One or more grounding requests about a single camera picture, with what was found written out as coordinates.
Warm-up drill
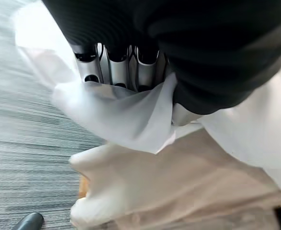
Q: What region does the dark robot foot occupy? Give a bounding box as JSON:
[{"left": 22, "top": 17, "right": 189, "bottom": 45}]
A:
[{"left": 16, "top": 212, "right": 45, "bottom": 230}]

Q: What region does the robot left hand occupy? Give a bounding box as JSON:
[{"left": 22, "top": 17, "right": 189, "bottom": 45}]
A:
[{"left": 41, "top": 0, "right": 281, "bottom": 127}]

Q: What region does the beige mattress cover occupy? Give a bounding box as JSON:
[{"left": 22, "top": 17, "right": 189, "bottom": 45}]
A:
[{"left": 69, "top": 129, "right": 281, "bottom": 230}]

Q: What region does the white bed sheet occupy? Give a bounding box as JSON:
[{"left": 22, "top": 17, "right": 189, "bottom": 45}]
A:
[{"left": 11, "top": 0, "right": 281, "bottom": 195}]

